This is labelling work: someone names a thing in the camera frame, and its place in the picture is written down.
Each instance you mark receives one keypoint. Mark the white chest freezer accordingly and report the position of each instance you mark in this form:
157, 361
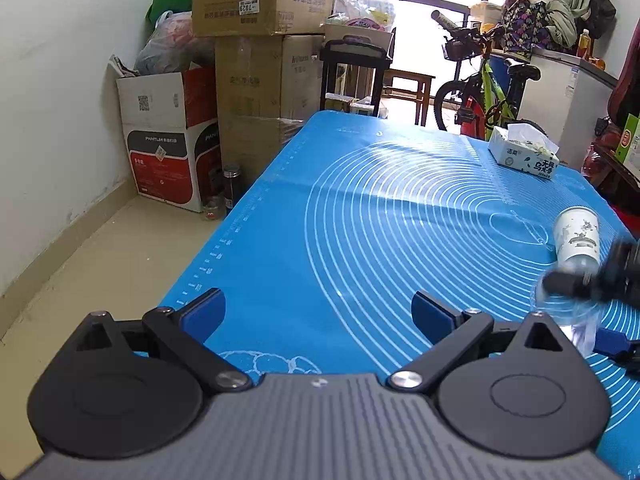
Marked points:
575, 102

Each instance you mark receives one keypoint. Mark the orange bottle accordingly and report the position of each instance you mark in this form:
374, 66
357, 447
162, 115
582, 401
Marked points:
584, 45

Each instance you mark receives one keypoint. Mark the tall brown cardboard box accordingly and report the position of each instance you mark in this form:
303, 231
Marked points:
265, 95

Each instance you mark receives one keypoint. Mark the clear plastic bag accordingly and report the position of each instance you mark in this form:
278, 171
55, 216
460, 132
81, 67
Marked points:
170, 45

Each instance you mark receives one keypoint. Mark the dark glass bottle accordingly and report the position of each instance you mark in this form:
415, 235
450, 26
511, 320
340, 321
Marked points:
232, 187

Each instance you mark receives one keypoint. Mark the blue silicone mat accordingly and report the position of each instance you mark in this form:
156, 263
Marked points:
350, 235

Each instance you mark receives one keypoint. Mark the green and black bicycle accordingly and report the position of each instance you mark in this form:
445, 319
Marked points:
492, 85

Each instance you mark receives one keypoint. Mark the wooden stool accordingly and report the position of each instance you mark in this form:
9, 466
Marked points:
407, 80

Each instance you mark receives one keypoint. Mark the white printed cup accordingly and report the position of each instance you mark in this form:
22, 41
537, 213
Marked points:
576, 237

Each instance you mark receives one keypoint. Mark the white tissue box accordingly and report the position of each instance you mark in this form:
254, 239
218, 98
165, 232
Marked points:
520, 156

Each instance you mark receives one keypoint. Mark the grey-green clothing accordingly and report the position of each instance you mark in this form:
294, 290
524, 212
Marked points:
562, 22

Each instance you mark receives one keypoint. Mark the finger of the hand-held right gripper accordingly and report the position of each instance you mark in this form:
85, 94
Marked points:
612, 341
570, 284

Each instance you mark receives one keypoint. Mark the red bag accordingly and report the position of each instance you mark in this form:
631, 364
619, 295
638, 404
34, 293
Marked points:
597, 162

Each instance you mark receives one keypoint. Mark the green and white box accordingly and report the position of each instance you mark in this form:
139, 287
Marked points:
630, 140

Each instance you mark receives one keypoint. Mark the black shelf cart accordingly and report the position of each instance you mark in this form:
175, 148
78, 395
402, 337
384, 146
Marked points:
355, 55

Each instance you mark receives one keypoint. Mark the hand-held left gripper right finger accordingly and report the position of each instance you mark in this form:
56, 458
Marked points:
431, 313

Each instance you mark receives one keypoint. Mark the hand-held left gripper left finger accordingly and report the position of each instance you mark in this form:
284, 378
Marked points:
202, 311

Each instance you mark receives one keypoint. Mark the small glass jar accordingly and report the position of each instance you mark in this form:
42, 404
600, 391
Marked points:
213, 208

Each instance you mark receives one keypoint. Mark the purple patterned bag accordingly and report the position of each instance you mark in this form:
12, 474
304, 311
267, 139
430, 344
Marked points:
525, 22

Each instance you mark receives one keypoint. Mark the white and red cardboard box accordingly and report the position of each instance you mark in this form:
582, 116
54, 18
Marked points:
165, 160

